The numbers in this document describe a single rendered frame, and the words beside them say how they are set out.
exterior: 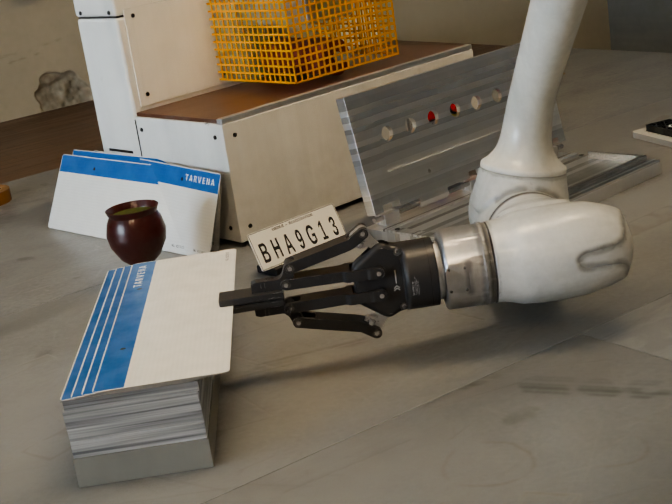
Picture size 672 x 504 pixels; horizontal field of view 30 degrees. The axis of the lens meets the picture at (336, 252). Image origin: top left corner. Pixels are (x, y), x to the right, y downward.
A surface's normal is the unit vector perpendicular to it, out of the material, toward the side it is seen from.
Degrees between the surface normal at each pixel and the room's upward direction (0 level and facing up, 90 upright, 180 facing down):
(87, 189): 63
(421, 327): 0
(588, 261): 90
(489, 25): 90
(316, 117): 90
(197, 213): 69
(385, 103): 79
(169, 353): 0
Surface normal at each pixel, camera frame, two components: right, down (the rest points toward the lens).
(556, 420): -0.14, -0.95
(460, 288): 0.06, 0.29
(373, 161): 0.63, -0.05
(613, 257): 0.29, 0.26
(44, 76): 0.58, 0.17
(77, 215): -0.69, -0.16
